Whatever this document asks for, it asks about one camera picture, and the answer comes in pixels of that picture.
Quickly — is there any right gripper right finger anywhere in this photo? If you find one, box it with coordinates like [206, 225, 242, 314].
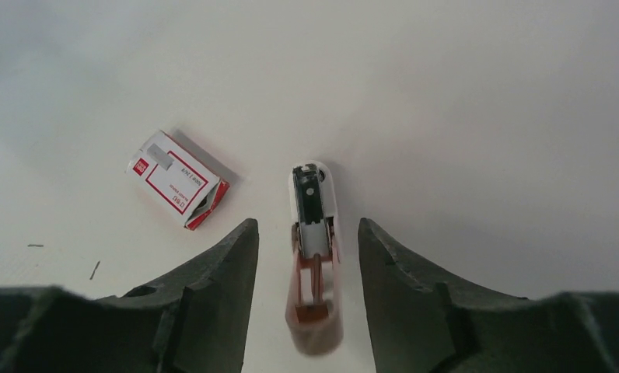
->
[358, 218, 619, 372]

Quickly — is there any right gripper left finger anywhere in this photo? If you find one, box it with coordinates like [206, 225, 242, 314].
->
[0, 218, 259, 372]

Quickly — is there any pink white stapler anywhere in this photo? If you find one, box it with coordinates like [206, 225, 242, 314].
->
[285, 160, 344, 357]

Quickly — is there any red white staple box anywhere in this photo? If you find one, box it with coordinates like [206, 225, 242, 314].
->
[125, 130, 230, 231]

